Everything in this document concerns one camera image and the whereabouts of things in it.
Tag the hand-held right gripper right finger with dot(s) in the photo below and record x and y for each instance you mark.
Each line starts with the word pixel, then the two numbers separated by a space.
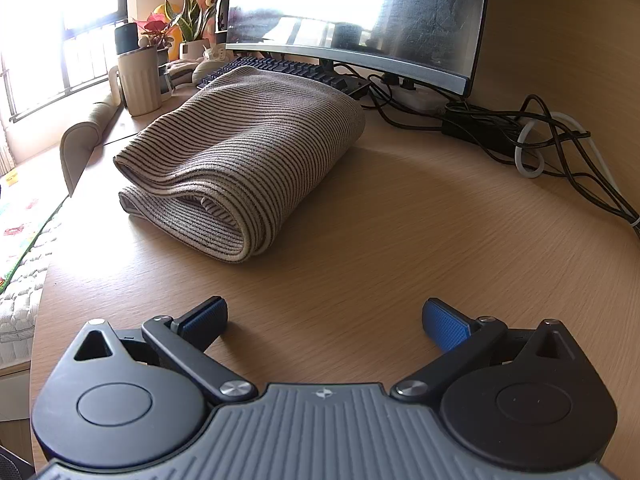
pixel 444 322

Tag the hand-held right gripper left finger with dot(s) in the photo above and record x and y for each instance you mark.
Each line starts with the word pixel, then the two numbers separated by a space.
pixel 205 316

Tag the striped knit garment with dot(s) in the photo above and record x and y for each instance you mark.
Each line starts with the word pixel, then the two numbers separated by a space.
pixel 240 150

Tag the black power adapter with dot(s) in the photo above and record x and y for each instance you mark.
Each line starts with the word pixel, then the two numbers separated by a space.
pixel 475 127

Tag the colourful patterned mat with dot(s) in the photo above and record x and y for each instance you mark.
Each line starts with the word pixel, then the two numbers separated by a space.
pixel 25 225

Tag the white power strip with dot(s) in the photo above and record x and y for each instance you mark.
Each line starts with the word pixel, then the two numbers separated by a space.
pixel 417 97

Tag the beige ribbed mug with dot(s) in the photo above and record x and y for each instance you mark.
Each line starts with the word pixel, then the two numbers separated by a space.
pixel 140 80

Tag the beige computer mouse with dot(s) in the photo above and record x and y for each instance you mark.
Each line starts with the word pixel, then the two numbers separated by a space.
pixel 206 71

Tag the small white figurine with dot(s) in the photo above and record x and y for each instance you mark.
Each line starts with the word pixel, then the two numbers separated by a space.
pixel 215 52

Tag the black keyboard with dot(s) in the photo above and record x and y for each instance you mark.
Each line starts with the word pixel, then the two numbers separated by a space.
pixel 295 67

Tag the dark cylinder bottle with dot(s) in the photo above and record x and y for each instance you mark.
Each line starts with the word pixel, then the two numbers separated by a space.
pixel 125 37

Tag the red leaf potted plant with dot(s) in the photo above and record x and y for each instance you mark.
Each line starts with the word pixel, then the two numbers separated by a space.
pixel 156 30

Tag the green leaf potted plant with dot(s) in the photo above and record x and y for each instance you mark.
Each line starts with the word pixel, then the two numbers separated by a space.
pixel 192 25

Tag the yellow round object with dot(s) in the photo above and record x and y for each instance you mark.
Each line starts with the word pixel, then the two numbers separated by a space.
pixel 167 15

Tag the curved computer monitor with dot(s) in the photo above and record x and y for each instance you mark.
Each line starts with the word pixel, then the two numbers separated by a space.
pixel 380 15

